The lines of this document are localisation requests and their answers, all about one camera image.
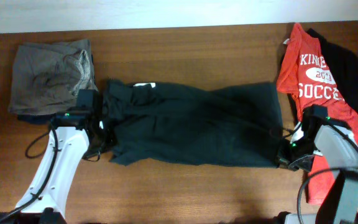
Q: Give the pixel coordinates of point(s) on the red soccer t-shirt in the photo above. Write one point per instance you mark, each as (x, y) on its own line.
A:
(305, 75)

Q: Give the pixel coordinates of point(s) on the grey folded shirt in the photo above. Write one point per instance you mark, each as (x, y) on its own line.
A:
(47, 78)

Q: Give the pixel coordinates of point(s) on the black garment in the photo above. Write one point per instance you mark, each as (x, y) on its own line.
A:
(343, 65)

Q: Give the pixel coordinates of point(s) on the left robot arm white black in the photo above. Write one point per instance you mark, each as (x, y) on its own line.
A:
(74, 135)

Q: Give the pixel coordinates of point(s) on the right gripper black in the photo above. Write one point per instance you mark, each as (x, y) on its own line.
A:
(284, 161)

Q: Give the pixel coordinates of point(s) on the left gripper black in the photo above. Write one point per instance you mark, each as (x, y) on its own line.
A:
(109, 130)

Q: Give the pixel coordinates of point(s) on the navy folded garment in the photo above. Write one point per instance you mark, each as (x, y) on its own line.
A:
(33, 119)

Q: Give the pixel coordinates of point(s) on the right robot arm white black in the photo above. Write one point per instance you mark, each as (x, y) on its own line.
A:
(319, 135)

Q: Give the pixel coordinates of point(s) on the dark green t-shirt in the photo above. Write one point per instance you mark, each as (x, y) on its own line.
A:
(236, 126)

